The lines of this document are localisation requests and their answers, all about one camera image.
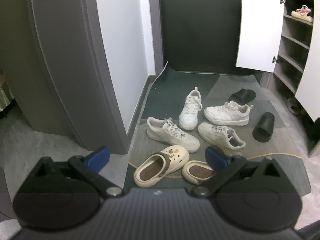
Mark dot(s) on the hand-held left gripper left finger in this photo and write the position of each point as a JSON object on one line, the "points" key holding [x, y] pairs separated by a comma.
{"points": [[98, 156]]}

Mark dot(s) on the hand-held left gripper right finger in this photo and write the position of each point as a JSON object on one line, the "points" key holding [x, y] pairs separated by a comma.
{"points": [[215, 158]]}

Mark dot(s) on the cream clog brown insole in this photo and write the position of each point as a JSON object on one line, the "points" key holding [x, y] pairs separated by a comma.
{"points": [[155, 167], [196, 172]]}

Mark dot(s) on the white chunky sneaker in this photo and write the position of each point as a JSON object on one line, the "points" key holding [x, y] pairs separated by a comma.
{"points": [[217, 135], [225, 113]]}

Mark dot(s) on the white sneaker grey side patch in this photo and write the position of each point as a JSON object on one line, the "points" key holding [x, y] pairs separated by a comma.
{"points": [[172, 136]]}

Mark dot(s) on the white perforated-toe sneaker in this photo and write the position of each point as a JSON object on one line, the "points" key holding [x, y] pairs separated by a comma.
{"points": [[188, 112]]}

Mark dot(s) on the black slide sandal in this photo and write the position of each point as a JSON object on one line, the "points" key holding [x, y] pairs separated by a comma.
{"points": [[263, 126], [242, 96]]}

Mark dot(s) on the grey shoe cabinet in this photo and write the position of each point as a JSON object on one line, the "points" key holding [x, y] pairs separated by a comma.
{"points": [[291, 38]]}

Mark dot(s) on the grey green floor mat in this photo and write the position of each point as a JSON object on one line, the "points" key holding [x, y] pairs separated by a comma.
{"points": [[172, 90]]}

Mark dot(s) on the brown sandal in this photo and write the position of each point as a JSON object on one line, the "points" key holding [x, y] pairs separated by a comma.
{"points": [[292, 106]]}

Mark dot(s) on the green striped cloth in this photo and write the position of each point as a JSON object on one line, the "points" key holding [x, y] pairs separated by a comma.
{"points": [[5, 97]]}

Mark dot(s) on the dark entrance door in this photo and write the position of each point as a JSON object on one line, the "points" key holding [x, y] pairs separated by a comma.
{"points": [[200, 30]]}

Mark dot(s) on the red white sneaker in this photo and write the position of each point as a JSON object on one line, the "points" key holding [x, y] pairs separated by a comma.
{"points": [[302, 13]]}

